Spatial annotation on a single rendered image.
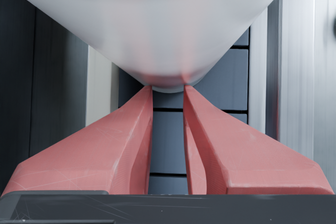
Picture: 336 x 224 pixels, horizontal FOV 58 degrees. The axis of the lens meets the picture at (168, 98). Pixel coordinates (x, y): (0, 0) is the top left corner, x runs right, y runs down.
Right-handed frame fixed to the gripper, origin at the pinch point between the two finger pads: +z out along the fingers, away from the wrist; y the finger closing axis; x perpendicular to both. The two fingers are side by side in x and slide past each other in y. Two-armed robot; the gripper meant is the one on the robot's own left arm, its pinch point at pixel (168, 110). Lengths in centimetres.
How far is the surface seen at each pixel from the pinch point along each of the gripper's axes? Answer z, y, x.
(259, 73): 5.8, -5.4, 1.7
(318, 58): 10.4, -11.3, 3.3
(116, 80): 3.5, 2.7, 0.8
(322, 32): 11.7, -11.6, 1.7
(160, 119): 4.0, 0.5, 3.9
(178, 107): 4.5, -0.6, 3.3
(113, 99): 2.4, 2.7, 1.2
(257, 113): 4.3, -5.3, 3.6
